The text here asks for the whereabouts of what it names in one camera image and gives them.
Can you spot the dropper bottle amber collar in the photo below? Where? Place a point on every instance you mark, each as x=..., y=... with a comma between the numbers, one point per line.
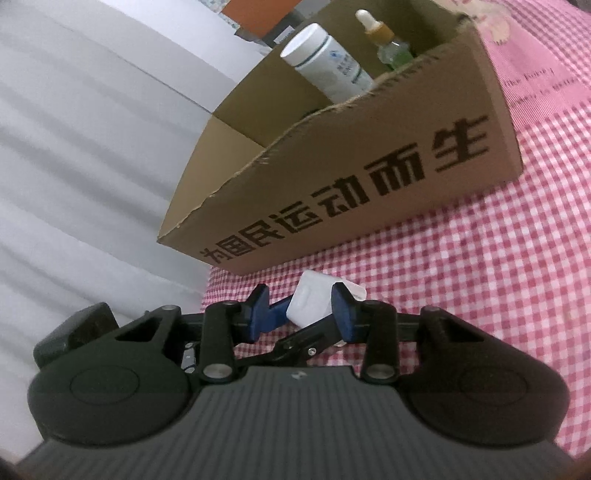
x=393, y=52

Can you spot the white plastic bottle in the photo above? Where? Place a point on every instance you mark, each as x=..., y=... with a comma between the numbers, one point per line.
x=321, y=60

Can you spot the brown cardboard box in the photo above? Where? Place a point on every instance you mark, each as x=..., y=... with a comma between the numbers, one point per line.
x=279, y=172

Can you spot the white curtain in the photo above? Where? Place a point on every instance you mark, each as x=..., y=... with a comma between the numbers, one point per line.
x=92, y=148

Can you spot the white power adapter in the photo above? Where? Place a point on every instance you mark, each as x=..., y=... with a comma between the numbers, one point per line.
x=310, y=304

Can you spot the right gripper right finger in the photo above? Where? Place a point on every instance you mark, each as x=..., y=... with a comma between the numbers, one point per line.
x=371, y=323

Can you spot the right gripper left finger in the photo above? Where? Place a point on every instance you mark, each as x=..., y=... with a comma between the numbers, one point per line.
x=226, y=324

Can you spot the red checkered tablecloth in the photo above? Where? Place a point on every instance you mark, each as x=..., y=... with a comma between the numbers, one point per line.
x=515, y=262

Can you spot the orange white product box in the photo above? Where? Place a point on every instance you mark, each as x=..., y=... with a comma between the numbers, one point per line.
x=260, y=17

